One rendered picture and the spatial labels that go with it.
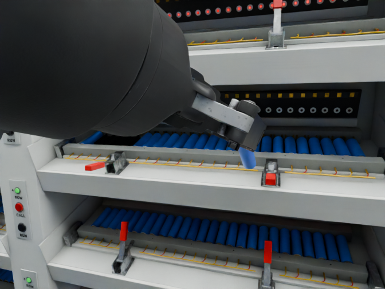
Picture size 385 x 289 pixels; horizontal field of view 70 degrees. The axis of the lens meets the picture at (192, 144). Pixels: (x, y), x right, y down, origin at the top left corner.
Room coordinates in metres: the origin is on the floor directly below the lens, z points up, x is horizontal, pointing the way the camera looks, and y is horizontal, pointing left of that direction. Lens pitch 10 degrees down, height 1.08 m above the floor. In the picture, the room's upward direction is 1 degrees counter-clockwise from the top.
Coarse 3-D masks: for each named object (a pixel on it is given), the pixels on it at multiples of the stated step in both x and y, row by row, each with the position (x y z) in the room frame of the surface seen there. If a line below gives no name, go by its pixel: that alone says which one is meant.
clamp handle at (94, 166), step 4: (112, 156) 0.47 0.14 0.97; (112, 160) 0.47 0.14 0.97; (92, 164) 0.42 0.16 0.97; (96, 164) 0.42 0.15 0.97; (100, 164) 0.43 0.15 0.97; (104, 164) 0.44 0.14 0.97; (108, 164) 0.45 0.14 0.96; (88, 168) 0.40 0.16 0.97; (92, 168) 0.41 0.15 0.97; (96, 168) 0.41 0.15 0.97; (100, 168) 0.42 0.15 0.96
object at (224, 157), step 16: (80, 144) 0.54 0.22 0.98; (96, 144) 0.54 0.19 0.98; (96, 160) 0.50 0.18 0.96; (160, 160) 0.48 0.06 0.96; (176, 160) 0.48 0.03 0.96; (192, 160) 0.47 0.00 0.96; (208, 160) 0.46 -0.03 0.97; (224, 160) 0.45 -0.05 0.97; (240, 160) 0.44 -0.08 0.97; (256, 160) 0.43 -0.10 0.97; (288, 160) 0.42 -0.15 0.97; (304, 160) 0.41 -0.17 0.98; (320, 160) 0.41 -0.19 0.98; (336, 160) 0.40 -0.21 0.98; (352, 160) 0.40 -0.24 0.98; (368, 160) 0.39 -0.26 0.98; (336, 176) 0.39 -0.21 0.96; (352, 176) 0.38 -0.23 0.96
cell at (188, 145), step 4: (192, 136) 0.54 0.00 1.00; (196, 136) 0.55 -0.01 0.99; (188, 140) 0.52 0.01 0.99; (192, 140) 0.53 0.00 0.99; (196, 140) 0.54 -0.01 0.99; (184, 144) 0.51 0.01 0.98; (188, 144) 0.51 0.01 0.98; (192, 144) 0.52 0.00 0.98; (184, 148) 0.50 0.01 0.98; (188, 148) 0.50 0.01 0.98; (192, 148) 0.51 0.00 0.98
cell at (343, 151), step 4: (336, 140) 0.47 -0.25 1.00; (340, 140) 0.47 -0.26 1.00; (336, 144) 0.46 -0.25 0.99; (340, 144) 0.45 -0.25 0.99; (344, 144) 0.45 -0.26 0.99; (336, 148) 0.46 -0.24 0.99; (340, 148) 0.44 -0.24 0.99; (344, 148) 0.44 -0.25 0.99; (336, 152) 0.45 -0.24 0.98; (340, 152) 0.43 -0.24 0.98; (344, 152) 0.43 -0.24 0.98; (348, 152) 0.43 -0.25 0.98
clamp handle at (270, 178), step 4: (272, 164) 0.39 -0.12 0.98; (272, 168) 0.39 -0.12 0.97; (268, 172) 0.38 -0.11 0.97; (272, 172) 0.38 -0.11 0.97; (268, 176) 0.34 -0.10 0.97; (272, 176) 0.34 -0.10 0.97; (268, 180) 0.33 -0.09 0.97; (272, 180) 0.33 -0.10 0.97; (268, 184) 0.33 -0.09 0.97; (272, 184) 0.33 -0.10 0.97
